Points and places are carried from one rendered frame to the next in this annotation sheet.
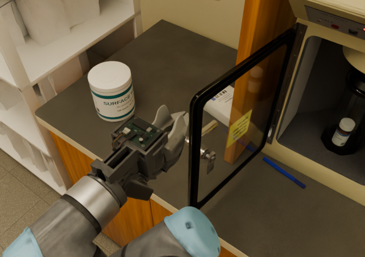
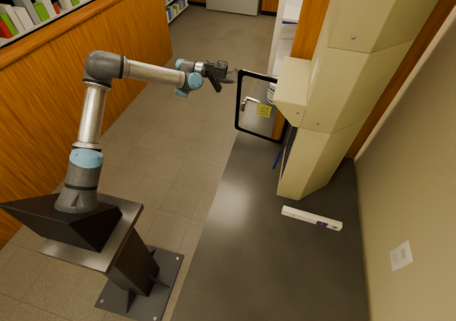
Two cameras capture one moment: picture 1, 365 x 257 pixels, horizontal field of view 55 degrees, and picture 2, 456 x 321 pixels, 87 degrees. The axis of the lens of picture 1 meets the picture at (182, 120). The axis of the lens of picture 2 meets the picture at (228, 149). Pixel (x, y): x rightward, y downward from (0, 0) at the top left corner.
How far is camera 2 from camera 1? 103 cm
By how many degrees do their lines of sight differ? 44
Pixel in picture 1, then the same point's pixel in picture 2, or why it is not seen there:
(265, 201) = (257, 155)
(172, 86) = not seen: hidden behind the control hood
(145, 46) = not seen: hidden behind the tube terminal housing
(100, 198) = (199, 66)
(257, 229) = (243, 155)
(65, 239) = (186, 65)
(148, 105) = not seen: hidden behind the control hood
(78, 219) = (192, 64)
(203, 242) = (191, 77)
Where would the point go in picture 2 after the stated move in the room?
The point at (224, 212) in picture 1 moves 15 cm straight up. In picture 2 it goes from (244, 143) to (247, 125)
